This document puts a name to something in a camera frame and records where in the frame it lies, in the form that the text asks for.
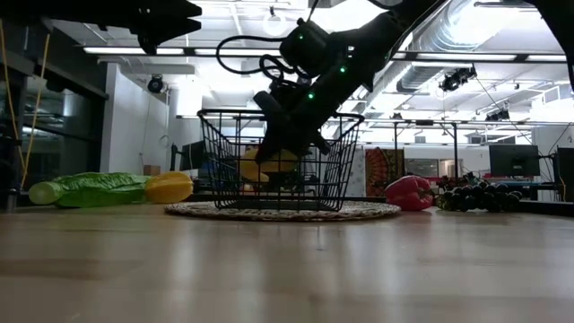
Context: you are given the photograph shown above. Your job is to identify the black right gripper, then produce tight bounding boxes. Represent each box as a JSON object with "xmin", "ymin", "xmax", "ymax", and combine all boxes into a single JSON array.
[{"xmin": 253, "ymin": 48, "xmax": 376, "ymax": 163}]

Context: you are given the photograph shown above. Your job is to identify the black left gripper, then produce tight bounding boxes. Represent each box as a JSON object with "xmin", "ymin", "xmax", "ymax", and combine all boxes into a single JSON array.
[{"xmin": 127, "ymin": 0, "xmax": 204, "ymax": 56}]

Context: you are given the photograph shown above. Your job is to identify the red bell pepper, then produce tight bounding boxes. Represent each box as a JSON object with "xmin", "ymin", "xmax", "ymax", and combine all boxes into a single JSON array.
[{"xmin": 384, "ymin": 174, "xmax": 435, "ymax": 212}]

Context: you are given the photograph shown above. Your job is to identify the green romaine lettuce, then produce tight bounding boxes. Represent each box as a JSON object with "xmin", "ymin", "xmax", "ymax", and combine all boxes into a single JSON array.
[{"xmin": 28, "ymin": 172, "xmax": 153, "ymax": 209}]

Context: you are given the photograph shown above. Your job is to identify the black monitor on arm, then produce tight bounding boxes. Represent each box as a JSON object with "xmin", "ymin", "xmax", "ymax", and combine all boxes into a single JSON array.
[{"xmin": 169, "ymin": 140, "xmax": 206, "ymax": 172}]

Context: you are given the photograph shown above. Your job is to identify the overhead light bar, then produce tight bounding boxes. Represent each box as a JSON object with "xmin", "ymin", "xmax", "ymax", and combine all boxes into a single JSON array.
[{"xmin": 83, "ymin": 44, "xmax": 569, "ymax": 63}]

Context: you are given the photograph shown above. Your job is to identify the white globe lamp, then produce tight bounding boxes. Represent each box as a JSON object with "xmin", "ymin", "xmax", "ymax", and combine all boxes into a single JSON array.
[{"xmin": 262, "ymin": 11, "xmax": 288, "ymax": 37}]

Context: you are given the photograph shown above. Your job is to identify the orange patterned tapestry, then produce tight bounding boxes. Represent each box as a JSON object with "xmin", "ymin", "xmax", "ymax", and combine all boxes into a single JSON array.
[{"xmin": 365, "ymin": 147, "xmax": 405, "ymax": 198}]

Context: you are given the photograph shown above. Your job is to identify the round woven placemat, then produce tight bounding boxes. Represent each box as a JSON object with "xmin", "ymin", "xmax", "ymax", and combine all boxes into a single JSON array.
[{"xmin": 163, "ymin": 200, "xmax": 403, "ymax": 223}]

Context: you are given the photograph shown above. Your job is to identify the black pole stand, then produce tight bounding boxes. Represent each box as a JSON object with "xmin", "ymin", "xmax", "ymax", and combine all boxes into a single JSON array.
[{"xmin": 393, "ymin": 118, "xmax": 459, "ymax": 198}]

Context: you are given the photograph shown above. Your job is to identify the black track light cluster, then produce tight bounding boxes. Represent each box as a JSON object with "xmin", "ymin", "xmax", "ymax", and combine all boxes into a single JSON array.
[{"xmin": 439, "ymin": 65, "xmax": 478, "ymax": 93}]

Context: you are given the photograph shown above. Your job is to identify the dark grape bunch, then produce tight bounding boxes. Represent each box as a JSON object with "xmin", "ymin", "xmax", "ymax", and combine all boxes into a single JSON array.
[{"xmin": 437, "ymin": 179, "xmax": 525, "ymax": 214}]

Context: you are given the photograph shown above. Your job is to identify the small black track lights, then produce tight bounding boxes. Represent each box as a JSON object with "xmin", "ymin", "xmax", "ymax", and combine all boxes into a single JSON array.
[{"xmin": 485, "ymin": 107, "xmax": 511, "ymax": 122}]

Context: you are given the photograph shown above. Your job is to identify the wide black computer monitor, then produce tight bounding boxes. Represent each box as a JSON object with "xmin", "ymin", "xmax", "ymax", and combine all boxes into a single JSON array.
[{"xmin": 488, "ymin": 144, "xmax": 541, "ymax": 178}]

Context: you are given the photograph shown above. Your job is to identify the dark tall monitor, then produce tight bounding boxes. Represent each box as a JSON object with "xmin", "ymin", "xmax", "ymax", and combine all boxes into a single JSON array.
[{"xmin": 555, "ymin": 146, "xmax": 574, "ymax": 203}]

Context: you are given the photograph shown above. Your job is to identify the black camera cable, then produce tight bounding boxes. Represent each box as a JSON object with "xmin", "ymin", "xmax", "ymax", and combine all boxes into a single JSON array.
[{"xmin": 215, "ymin": 34, "xmax": 306, "ymax": 91}]

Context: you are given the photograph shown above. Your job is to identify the black wire basket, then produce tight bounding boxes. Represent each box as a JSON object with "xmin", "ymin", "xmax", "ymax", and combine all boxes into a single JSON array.
[{"xmin": 196, "ymin": 109, "xmax": 365, "ymax": 213}]

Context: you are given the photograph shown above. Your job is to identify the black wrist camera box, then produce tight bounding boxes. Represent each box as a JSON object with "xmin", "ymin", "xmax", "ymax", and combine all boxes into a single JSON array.
[{"xmin": 278, "ymin": 17, "xmax": 333, "ymax": 80}]

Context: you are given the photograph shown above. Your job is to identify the silver spiral air duct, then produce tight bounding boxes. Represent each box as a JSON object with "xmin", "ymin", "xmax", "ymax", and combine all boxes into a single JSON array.
[{"xmin": 396, "ymin": 0, "xmax": 499, "ymax": 94}]

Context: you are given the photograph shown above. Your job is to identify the yellow cable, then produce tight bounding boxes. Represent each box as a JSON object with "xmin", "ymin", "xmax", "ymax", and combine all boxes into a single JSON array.
[{"xmin": 21, "ymin": 31, "xmax": 51, "ymax": 188}]

